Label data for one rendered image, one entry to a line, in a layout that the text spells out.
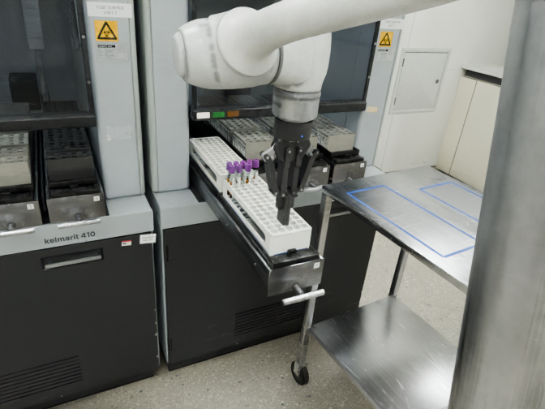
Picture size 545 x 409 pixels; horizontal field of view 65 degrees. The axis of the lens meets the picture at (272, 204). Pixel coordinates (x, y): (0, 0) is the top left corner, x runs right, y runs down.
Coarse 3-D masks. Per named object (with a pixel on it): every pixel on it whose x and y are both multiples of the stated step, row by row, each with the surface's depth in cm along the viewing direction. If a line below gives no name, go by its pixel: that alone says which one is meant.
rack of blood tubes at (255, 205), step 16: (224, 192) 112; (240, 192) 106; (256, 192) 106; (240, 208) 110; (256, 208) 99; (272, 208) 100; (256, 224) 104; (272, 224) 94; (304, 224) 95; (272, 240) 90; (288, 240) 92; (304, 240) 94
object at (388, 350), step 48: (336, 192) 121; (384, 192) 123; (432, 192) 126; (480, 192) 129; (432, 240) 102; (336, 336) 146; (384, 336) 148; (432, 336) 150; (384, 384) 130; (432, 384) 132
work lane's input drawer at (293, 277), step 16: (192, 160) 134; (192, 176) 132; (208, 192) 119; (224, 208) 110; (224, 224) 111; (240, 224) 103; (240, 240) 102; (256, 240) 96; (256, 256) 94; (272, 256) 91; (288, 256) 92; (304, 256) 92; (320, 256) 95; (256, 272) 95; (272, 272) 89; (288, 272) 91; (304, 272) 93; (320, 272) 95; (272, 288) 91; (288, 288) 93
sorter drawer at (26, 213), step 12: (36, 132) 147; (36, 144) 137; (36, 156) 129; (36, 168) 122; (36, 180) 115; (12, 192) 109; (24, 192) 106; (36, 192) 109; (0, 204) 103; (12, 204) 103; (24, 204) 105; (36, 204) 106; (0, 216) 103; (12, 216) 105; (24, 216) 106; (36, 216) 107; (0, 228) 105; (12, 228) 104
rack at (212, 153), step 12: (192, 144) 134; (204, 144) 133; (216, 144) 135; (192, 156) 135; (204, 156) 125; (216, 156) 126; (228, 156) 127; (204, 168) 126; (216, 168) 118; (216, 180) 124
